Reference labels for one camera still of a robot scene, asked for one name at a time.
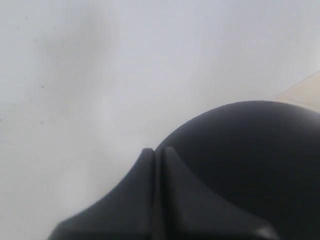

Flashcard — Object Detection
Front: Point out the black helmet with tinted visor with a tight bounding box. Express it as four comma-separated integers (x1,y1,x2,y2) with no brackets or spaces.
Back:
159,101,320,240

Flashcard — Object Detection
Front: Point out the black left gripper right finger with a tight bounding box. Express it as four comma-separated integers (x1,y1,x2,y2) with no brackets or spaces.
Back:
156,146,280,240

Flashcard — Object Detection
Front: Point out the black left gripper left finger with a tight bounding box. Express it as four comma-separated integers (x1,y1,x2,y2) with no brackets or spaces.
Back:
49,148,155,240

